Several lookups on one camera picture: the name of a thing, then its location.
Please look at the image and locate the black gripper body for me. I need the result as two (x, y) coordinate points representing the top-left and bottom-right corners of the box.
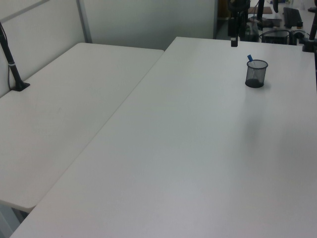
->
(229, 0), (250, 19)

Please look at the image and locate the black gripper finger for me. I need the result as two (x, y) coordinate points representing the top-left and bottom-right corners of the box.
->
(239, 14), (248, 40)
(228, 18), (239, 48)

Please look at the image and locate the black monitor stand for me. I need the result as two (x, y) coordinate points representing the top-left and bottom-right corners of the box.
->
(256, 0), (266, 22)

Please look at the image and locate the black equipment box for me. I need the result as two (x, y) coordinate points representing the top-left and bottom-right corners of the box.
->
(261, 29), (291, 45)

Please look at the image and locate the black keyboard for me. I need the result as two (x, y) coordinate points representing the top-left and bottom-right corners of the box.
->
(282, 6), (304, 29)

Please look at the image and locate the black mesh pen cup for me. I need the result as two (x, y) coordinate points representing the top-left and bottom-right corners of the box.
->
(245, 59), (269, 89)

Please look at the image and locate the white side table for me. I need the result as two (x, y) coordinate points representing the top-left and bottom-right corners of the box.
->
(0, 42), (165, 238)

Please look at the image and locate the grey partition end post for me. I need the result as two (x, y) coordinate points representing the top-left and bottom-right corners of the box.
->
(212, 0), (219, 40)

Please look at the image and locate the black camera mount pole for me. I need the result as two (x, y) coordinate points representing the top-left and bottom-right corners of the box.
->
(301, 13), (317, 53)
(0, 21), (31, 93)

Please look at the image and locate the grey metal partition post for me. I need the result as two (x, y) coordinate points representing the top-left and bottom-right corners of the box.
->
(75, 0), (93, 44)

